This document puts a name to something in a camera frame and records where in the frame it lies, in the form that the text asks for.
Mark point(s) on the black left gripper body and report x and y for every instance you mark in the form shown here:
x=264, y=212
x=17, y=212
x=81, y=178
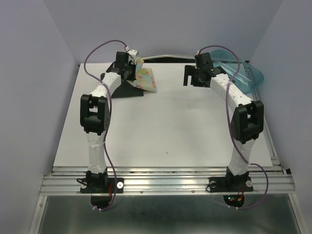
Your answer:
x=131, y=71

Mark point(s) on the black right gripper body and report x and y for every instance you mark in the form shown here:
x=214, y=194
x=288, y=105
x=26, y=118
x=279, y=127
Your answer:
x=195, y=79

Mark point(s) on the pastel floral skirt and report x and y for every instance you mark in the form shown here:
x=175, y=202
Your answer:
x=144, y=78

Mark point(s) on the dark dotted skirt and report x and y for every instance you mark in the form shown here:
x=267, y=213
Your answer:
x=125, y=90

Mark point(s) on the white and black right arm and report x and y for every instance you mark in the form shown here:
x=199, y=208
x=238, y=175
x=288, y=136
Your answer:
x=245, y=119

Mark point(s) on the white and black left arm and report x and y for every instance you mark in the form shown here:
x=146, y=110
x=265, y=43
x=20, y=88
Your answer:
x=95, y=119

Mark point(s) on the teal plastic basket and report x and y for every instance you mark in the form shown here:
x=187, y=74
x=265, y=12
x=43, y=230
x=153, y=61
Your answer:
x=248, y=79

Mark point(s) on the metal lower shelf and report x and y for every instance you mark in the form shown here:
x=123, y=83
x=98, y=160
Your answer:
x=164, y=215

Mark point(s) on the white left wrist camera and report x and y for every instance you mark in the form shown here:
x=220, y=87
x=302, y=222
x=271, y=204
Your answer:
x=132, y=56

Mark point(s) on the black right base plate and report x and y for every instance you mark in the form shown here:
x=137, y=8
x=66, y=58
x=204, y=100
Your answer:
x=223, y=185

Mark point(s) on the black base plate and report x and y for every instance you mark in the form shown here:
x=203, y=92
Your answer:
x=110, y=187
x=223, y=185

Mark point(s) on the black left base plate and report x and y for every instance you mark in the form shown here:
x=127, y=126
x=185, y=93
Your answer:
x=110, y=187

